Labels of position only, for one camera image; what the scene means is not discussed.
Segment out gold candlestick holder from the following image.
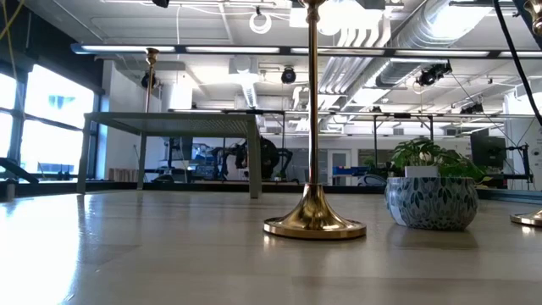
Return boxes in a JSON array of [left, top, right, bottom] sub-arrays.
[[510, 0, 542, 229], [263, 0, 368, 241], [143, 47, 161, 114]]

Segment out blue patterned candle tin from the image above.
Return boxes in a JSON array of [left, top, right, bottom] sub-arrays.
[[384, 176, 479, 232]]

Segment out overhead bar with light strips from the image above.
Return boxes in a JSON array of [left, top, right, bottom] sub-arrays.
[[69, 42, 542, 60]]

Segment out green perforated metal shelf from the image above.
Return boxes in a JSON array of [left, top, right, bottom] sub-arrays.
[[75, 111, 263, 200]]

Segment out blue storage bin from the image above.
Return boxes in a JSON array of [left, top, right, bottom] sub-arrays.
[[332, 165, 372, 177]]

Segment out green plant in white pot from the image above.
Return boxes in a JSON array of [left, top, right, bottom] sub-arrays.
[[390, 136, 492, 187]]

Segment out black computer monitor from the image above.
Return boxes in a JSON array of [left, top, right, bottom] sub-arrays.
[[469, 129, 508, 169]]

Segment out white coiled cable ring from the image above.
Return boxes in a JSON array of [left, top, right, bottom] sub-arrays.
[[248, 11, 274, 35]]

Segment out silver ventilation duct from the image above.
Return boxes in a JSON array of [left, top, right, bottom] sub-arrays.
[[374, 0, 496, 88]]

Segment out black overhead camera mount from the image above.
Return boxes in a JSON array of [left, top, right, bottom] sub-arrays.
[[415, 61, 453, 88]]

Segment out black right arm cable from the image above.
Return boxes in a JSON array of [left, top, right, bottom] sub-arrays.
[[493, 0, 542, 126]]

